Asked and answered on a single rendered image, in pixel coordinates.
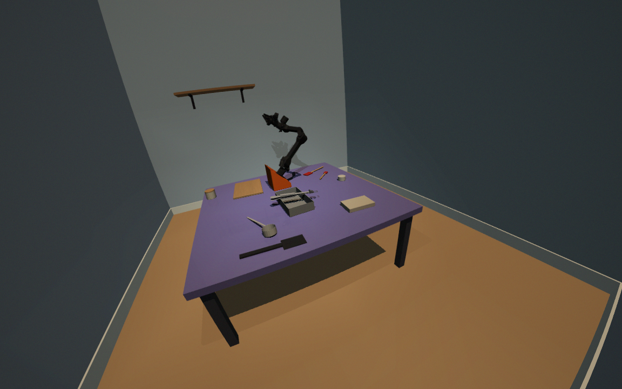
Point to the dark ladle with tan handle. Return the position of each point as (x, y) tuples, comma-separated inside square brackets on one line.
[(267, 230)]

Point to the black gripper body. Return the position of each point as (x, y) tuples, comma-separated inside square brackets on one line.
[(270, 121)]

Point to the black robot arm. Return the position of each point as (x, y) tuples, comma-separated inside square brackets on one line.
[(300, 139)]

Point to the black spatula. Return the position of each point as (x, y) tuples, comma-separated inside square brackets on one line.
[(286, 244)]

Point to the grey cylinder with orange top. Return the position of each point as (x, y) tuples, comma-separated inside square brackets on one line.
[(210, 194)]

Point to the grey rectangular roasting tin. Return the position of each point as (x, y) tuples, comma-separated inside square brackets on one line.
[(295, 205)]

